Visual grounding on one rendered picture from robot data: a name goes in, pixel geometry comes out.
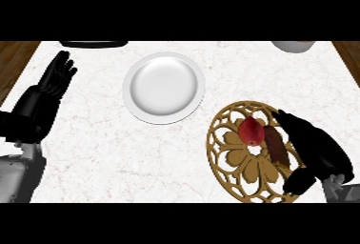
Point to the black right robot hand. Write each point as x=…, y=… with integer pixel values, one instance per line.
x=315, y=146

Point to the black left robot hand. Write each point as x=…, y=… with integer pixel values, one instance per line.
x=41, y=105

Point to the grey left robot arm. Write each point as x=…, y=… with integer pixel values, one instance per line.
x=18, y=173

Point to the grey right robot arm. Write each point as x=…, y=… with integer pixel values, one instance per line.
x=339, y=190

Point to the brown sweet potato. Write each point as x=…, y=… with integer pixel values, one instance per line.
x=277, y=146

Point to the gold openwork round placemat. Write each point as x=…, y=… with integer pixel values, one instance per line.
x=240, y=162

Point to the white oval plate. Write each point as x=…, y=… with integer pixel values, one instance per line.
x=165, y=87

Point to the red mango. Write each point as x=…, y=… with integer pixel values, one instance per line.
x=252, y=131

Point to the black round pan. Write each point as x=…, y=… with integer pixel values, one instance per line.
x=94, y=43

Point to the white bowl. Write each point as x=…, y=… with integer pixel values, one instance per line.
x=294, y=45

